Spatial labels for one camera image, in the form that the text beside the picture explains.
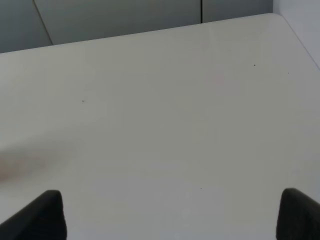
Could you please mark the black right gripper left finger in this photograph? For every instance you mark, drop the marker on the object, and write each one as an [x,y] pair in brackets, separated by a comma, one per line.
[41,219]

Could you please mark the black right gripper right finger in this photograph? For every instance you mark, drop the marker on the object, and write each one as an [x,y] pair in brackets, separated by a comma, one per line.
[298,216]

